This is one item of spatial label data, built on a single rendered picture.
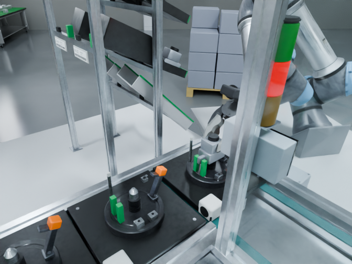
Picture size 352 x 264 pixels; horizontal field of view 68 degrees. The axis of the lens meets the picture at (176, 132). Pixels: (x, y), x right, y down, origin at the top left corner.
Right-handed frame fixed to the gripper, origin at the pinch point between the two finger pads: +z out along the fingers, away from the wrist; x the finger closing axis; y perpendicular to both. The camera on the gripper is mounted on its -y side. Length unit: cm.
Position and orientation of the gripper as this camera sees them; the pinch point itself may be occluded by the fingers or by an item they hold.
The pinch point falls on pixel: (211, 142)
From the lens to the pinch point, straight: 71.2
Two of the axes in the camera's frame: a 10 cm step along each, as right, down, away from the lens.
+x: -6.3, -4.0, 6.6
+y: 4.9, 4.5, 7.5
